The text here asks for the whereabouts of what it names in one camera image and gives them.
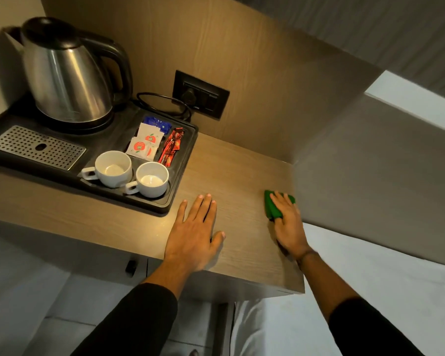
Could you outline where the stainless steel electric kettle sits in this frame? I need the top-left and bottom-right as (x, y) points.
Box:
(3, 16), (134, 126)

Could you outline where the person's right forearm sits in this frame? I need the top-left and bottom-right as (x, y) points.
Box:
(297, 250), (425, 356)

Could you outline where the black kettle base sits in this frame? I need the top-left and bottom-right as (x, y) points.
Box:
(33, 105), (116, 135)

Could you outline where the white ceramic cup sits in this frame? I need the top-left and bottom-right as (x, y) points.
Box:
(125, 161), (170, 199)
(81, 150), (133, 189)

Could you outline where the white tea bag packet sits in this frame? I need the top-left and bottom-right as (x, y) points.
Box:
(136, 122), (164, 146)
(125, 137), (159, 162)

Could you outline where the perforated metal drip grate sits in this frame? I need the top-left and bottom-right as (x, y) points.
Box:
(0, 125), (87, 171)

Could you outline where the black wall socket plate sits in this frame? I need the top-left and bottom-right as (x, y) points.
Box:
(172, 70), (230, 120)

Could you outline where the black power cable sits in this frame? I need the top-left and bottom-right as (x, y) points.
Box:
(135, 92), (193, 122)

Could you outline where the black power plug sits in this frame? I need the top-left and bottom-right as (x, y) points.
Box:
(180, 88), (198, 107)

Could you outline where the white bed sheet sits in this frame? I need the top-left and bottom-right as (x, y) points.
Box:
(230, 223), (445, 356)

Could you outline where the black plastic tray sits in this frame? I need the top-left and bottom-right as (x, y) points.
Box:
(0, 93), (199, 218)

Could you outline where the person's left hand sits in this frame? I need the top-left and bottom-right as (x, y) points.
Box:
(164, 194), (227, 273)

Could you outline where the person's right hand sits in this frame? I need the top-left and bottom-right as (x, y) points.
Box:
(269, 191), (313, 261)

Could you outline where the blue sachet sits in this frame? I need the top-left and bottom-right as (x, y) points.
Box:
(143, 115), (172, 134)

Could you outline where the person's left forearm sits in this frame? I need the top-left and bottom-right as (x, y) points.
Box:
(71, 256), (208, 356)

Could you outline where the red sachet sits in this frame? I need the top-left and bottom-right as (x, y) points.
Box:
(158, 131), (178, 168)
(169, 127), (186, 160)

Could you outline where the green cleaning cloth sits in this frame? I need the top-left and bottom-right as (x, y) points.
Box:
(264, 190), (296, 222)

